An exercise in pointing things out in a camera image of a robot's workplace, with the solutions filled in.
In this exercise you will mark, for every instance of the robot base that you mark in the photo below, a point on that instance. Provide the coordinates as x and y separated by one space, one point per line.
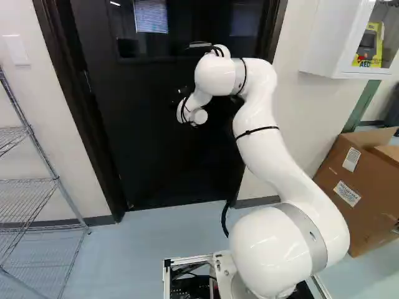
187 259

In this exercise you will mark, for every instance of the white wall cabinet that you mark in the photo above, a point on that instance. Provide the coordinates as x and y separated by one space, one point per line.
330 37

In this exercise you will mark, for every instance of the brown cardboard box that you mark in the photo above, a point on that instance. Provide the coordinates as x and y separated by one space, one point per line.
368 174

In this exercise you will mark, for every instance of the white wall plate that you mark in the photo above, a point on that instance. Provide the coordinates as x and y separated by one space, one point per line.
17 53

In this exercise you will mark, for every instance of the yellow defibrillator case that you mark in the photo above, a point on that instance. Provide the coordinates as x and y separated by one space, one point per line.
372 56

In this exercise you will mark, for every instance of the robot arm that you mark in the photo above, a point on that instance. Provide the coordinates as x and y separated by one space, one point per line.
258 149

